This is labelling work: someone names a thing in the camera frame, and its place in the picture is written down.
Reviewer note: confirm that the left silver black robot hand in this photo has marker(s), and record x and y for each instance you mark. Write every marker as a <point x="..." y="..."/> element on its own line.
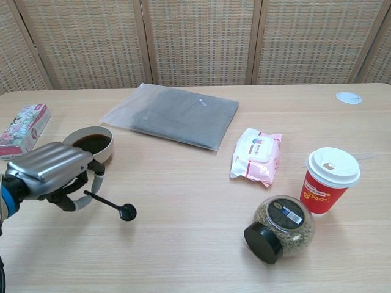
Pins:
<point x="49" y="164"/>

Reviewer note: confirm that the black plastic spoon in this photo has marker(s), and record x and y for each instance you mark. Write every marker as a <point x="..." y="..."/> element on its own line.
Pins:
<point x="128" y="212"/>

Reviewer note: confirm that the cup of black coffee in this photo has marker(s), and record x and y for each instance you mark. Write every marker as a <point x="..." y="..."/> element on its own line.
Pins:
<point x="97" y="142"/>

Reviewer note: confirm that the pink floral tissue box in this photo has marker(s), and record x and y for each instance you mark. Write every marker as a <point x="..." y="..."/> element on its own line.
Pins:
<point x="23" y="128"/>

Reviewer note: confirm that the clear bag with grey garment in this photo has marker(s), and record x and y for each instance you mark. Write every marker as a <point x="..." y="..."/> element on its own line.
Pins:
<point x="183" y="119"/>

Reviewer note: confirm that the woven bamboo folding screen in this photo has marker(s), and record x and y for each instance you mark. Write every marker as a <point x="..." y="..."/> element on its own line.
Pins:
<point x="195" y="39"/>

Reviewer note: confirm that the pink white wet wipes pack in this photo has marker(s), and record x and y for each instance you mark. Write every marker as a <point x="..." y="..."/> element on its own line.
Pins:
<point x="256" y="155"/>

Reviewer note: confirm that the round glass jar black lid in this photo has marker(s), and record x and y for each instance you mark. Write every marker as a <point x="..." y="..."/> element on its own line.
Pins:
<point x="287" y="216"/>

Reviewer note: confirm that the red paper cup white lid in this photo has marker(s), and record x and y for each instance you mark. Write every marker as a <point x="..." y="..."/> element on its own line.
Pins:
<point x="331" y="166"/>

